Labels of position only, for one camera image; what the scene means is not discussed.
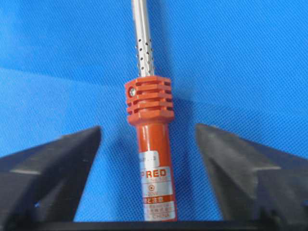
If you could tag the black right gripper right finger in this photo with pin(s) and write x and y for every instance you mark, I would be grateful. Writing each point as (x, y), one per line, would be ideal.
(258, 188)

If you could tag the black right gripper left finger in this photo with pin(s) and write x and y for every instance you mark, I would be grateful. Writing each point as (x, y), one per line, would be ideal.
(45, 183)

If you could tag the orange-handled soldering iron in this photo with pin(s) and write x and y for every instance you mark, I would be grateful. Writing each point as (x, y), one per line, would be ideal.
(150, 110)

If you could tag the blue mesh mat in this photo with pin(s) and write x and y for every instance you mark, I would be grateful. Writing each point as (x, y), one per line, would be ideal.
(238, 65)

